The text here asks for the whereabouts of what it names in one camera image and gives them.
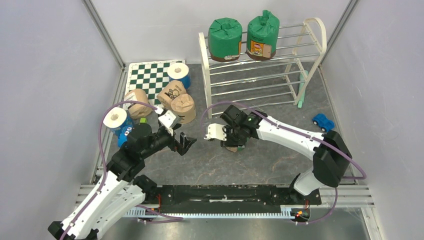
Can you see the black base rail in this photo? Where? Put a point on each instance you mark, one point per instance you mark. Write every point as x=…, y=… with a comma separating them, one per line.
x=236, y=201

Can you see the green white chessboard mat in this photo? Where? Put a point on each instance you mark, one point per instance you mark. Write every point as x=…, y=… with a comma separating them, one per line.
x=151, y=77

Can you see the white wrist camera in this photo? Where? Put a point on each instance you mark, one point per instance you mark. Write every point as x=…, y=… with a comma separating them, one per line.
x=168, y=119
x=215, y=131

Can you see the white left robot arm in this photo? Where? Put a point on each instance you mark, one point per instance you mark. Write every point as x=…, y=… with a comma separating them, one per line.
x=120, y=188

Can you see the cream metal shelf rack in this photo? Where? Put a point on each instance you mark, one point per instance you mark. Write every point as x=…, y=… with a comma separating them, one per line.
x=281, y=80

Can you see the blue white roll front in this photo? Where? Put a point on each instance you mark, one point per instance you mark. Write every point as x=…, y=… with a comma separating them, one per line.
x=117, y=120

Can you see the green roll on shelf left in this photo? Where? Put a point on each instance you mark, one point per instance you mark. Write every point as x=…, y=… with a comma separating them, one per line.
x=225, y=39

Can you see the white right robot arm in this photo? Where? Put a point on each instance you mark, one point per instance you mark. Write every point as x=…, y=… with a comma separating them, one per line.
x=328, y=152

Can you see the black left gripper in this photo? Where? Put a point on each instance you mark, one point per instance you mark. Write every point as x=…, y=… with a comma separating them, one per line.
x=185, y=143

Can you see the green brown roll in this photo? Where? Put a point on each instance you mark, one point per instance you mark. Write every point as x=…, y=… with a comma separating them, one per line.
x=235, y=149

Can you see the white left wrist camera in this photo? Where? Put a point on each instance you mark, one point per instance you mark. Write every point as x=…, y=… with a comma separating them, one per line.
x=168, y=119

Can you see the brown paper roll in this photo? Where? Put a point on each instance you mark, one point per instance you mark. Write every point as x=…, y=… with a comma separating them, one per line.
x=184, y=107

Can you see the brown roll with cartoon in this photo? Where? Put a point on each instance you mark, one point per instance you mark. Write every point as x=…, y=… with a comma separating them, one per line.
x=172, y=90

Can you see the blue white roll rear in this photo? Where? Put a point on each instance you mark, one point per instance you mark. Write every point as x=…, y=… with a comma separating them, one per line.
x=180, y=71

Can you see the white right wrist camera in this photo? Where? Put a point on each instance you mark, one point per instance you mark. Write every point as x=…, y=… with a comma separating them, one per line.
x=215, y=131

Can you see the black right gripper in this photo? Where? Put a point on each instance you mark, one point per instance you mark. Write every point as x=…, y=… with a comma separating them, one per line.
x=232, y=138

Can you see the green paper roll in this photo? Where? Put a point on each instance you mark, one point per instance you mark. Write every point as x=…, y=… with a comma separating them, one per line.
x=262, y=36

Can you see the blue toy car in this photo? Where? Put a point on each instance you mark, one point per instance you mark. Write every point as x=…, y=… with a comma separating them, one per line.
x=323, y=122

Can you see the blue white roll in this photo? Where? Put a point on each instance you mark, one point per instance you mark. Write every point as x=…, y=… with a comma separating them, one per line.
x=180, y=71
x=117, y=120

